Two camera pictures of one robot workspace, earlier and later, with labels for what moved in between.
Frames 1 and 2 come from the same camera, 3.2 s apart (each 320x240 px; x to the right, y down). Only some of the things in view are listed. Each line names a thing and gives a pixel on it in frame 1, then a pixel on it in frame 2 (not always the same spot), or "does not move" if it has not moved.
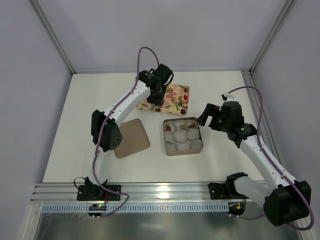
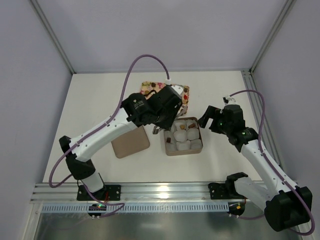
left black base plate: (98, 193) does not move
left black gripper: (155, 99) -> (167, 113)
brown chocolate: (192, 125) does not move
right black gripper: (213, 119) does not move
